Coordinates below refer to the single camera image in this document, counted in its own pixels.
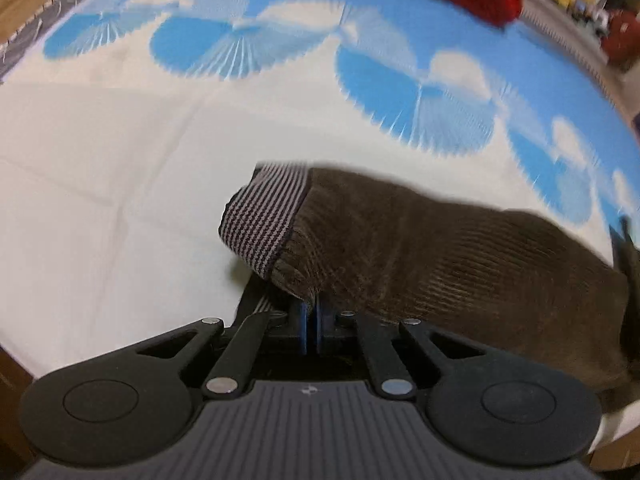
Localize brown corduroy pants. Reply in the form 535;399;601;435
218;161;640;401

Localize blue white patterned bed sheet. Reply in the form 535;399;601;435
0;0;640;441

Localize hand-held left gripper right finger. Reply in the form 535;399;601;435
314;305;488;401

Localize red cushion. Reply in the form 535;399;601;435
600;9;640;67

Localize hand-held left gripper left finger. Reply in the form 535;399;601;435
134;305;312;401

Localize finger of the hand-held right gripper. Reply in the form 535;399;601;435
609;214;640;283

